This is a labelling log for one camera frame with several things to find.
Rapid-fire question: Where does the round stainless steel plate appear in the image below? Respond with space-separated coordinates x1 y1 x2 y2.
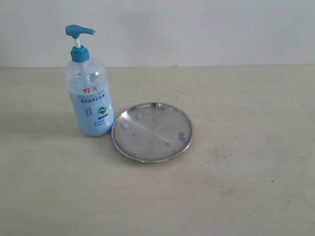
111 102 193 163

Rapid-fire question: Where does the blue pump lotion bottle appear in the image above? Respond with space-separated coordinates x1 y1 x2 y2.
63 25 115 137

